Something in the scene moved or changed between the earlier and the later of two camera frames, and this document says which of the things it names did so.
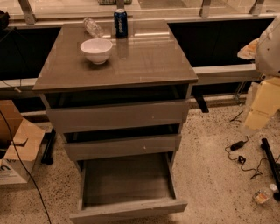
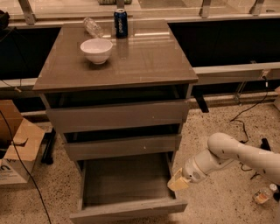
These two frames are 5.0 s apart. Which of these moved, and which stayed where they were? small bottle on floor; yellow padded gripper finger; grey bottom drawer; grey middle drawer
Moved: yellow padded gripper finger
Stayed: grey middle drawer; small bottle on floor; grey bottom drawer
